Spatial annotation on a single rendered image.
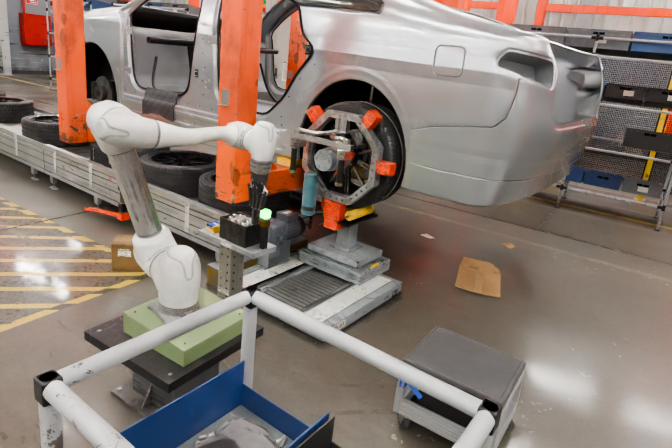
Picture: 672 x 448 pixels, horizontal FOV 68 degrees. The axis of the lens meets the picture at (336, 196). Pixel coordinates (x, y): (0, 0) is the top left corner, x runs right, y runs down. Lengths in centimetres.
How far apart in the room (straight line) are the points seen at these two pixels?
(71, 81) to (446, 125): 301
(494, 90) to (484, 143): 27
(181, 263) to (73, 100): 276
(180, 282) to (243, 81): 133
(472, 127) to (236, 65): 132
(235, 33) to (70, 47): 190
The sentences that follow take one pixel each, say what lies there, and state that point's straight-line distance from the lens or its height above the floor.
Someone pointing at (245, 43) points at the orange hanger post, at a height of 145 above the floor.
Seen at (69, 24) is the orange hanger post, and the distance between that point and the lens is 450.
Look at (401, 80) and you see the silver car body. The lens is 283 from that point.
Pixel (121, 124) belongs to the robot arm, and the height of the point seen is 115.
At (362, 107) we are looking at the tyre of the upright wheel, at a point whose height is 116.
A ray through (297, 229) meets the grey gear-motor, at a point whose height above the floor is 32.
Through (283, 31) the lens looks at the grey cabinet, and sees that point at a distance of 799.
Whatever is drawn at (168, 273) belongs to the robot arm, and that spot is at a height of 58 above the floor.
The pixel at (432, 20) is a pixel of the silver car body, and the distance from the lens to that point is 281.
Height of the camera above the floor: 145
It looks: 16 degrees down
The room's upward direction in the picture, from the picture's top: 6 degrees clockwise
